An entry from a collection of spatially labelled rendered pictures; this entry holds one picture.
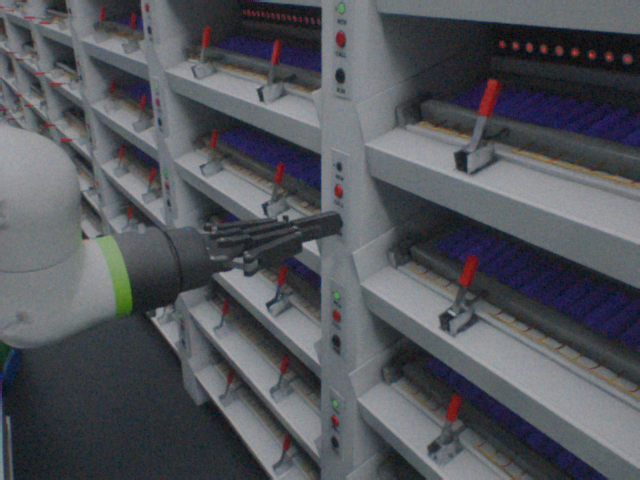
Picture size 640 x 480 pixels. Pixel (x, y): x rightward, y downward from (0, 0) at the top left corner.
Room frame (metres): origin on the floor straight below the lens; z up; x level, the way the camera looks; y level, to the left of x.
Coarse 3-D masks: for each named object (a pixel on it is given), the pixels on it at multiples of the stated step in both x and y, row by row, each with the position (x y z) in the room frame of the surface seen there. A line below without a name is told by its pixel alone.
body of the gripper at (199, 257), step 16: (176, 240) 0.63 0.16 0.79; (192, 240) 0.64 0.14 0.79; (208, 240) 0.68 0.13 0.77; (176, 256) 0.62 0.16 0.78; (192, 256) 0.63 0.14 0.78; (208, 256) 0.63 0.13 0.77; (224, 256) 0.64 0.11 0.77; (240, 256) 0.66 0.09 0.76; (192, 272) 0.62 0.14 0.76; (208, 272) 0.63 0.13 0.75; (192, 288) 0.63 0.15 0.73
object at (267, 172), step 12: (216, 144) 1.28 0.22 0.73; (228, 144) 1.27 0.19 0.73; (240, 156) 1.19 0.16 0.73; (252, 168) 1.15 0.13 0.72; (264, 168) 1.11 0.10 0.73; (276, 168) 1.10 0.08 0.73; (288, 180) 1.04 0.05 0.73; (300, 192) 0.99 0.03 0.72; (312, 192) 0.97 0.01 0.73; (312, 204) 0.96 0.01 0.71
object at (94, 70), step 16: (80, 0) 1.92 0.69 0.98; (96, 0) 1.95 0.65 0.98; (112, 0) 1.97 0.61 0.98; (128, 0) 2.00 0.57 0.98; (80, 16) 1.92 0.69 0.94; (80, 48) 1.92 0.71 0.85; (96, 64) 1.93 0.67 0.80; (96, 80) 1.93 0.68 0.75; (96, 128) 1.92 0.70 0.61; (96, 144) 1.92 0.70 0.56; (112, 192) 1.93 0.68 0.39
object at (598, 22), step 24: (384, 0) 0.73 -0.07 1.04; (408, 0) 0.69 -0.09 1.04; (432, 0) 0.66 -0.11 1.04; (456, 0) 0.63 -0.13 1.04; (480, 0) 0.61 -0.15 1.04; (504, 0) 0.58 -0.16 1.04; (528, 0) 0.56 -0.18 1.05; (552, 0) 0.54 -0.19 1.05; (576, 0) 0.52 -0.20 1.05; (600, 0) 0.50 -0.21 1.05; (624, 0) 0.49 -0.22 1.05; (528, 24) 0.57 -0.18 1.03; (552, 24) 0.54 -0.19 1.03; (576, 24) 0.52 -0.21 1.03; (600, 24) 0.51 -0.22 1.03; (624, 24) 0.49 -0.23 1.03
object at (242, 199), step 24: (216, 120) 1.38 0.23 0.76; (168, 144) 1.32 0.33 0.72; (192, 144) 1.33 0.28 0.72; (192, 168) 1.25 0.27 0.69; (240, 168) 1.19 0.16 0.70; (216, 192) 1.14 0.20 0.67; (240, 192) 1.09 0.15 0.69; (264, 192) 1.06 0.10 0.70; (288, 192) 1.04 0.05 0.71; (240, 216) 1.07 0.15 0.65; (264, 216) 0.98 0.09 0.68; (312, 264) 0.85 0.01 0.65
